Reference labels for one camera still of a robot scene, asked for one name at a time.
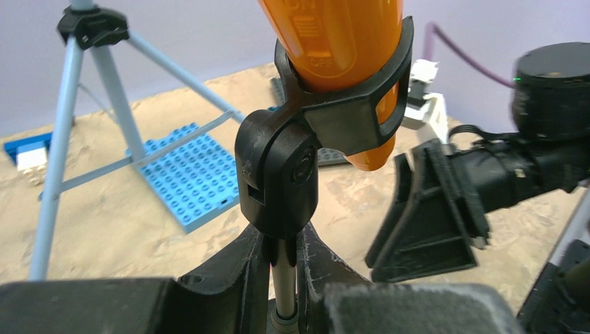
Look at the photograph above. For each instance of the blue and white brick stack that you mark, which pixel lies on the blue and white brick stack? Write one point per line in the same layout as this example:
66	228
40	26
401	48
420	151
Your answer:
30	156

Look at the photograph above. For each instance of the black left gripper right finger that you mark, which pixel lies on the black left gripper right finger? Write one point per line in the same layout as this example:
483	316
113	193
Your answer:
318	267

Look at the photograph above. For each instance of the light blue building baseplate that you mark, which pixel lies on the light blue building baseplate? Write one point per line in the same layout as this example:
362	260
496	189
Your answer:
196	181

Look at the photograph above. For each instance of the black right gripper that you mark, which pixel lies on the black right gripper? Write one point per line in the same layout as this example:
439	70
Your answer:
440	199

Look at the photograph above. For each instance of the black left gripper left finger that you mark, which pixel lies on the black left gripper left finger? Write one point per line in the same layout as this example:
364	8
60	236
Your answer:
229	292

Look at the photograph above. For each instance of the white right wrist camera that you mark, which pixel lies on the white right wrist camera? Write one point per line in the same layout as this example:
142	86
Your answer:
425	112

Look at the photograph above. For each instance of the orange toy microphone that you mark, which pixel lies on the orange toy microphone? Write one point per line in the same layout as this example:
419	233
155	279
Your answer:
336	44

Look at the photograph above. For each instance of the black microphone stand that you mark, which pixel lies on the black microphone stand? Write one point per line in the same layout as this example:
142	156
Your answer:
276	152

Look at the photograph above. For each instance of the grey building baseplate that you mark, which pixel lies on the grey building baseplate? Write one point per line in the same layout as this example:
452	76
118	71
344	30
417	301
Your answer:
326	156

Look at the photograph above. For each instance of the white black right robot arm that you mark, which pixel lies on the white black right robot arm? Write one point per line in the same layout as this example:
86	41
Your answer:
550	102

